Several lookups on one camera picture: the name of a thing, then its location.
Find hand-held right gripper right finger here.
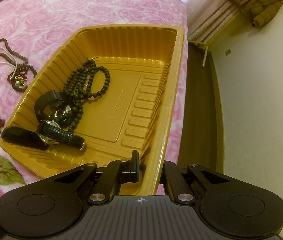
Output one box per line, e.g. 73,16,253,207
161,161,232,203

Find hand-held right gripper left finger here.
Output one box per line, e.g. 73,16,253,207
44,150,140,204

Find gold watch black leather strap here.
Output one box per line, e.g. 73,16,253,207
36,120,86,152

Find yellow plastic tray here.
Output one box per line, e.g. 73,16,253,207
0,24,185,196

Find dark bead necklace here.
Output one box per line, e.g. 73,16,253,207
55,57,111,133

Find black wristwatch dark dial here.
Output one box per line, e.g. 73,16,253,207
34,90,74,123

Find black cylindrical tube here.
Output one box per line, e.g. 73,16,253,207
1,126,48,152

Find pearl brooch with red beads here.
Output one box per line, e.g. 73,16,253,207
7,69,29,90

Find brown small-bead necklace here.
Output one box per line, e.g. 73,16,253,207
0,38,37,90

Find pink pleated curtain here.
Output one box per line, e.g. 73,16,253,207
188,1,239,43

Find pink floral blanket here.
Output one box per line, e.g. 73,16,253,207
0,0,189,213

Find wooden stick frame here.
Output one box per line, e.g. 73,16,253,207
189,39,208,67

